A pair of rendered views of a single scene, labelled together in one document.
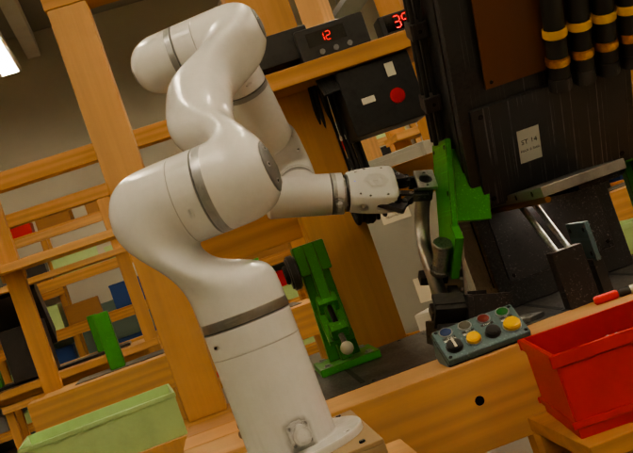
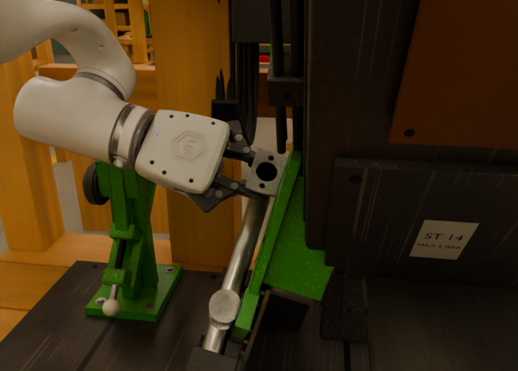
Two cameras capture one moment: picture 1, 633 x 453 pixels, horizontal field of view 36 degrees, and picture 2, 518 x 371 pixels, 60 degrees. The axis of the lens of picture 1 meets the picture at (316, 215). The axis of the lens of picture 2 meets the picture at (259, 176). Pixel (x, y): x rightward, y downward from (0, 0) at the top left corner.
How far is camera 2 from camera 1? 1.50 m
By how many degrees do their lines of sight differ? 28
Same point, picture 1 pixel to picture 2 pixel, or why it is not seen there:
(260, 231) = not seen: hidden behind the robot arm
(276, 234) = (146, 100)
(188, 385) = (11, 219)
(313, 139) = (197, 12)
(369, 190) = (167, 163)
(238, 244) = not seen: hidden behind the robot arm
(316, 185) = (89, 124)
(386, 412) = not seen: outside the picture
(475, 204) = (302, 273)
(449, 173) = (274, 218)
